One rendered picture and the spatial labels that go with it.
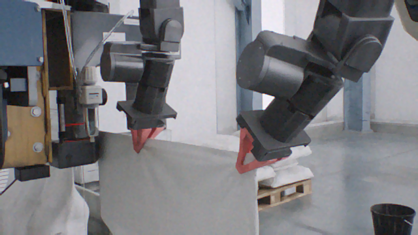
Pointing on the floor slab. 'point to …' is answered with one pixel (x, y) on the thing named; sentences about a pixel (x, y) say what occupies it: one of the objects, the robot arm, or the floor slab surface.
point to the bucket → (392, 219)
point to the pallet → (305, 187)
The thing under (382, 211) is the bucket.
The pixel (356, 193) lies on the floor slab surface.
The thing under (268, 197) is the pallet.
